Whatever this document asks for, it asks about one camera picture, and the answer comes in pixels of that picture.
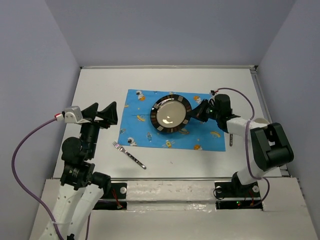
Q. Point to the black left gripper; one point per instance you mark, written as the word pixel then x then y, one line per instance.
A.
pixel 109 113

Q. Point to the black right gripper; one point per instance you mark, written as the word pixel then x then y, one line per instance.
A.
pixel 198 112

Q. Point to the black rimmed dinner plate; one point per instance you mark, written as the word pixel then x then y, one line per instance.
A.
pixel 170 113

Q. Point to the steel fork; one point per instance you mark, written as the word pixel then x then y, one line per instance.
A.
pixel 122 149

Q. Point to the blue space-print cloth placemat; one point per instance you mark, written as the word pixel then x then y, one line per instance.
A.
pixel 136 129

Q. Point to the teal mug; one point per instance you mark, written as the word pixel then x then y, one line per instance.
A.
pixel 261 121

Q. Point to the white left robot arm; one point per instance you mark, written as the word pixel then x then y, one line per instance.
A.
pixel 80 185

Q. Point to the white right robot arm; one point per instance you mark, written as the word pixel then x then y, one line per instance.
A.
pixel 266 145

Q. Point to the steel knife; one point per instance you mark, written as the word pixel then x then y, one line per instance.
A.
pixel 231 140

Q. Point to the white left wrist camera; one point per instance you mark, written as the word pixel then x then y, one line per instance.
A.
pixel 71 115

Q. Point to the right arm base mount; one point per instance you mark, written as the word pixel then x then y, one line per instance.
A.
pixel 229 198

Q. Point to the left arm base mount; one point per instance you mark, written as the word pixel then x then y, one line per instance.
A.
pixel 115 199

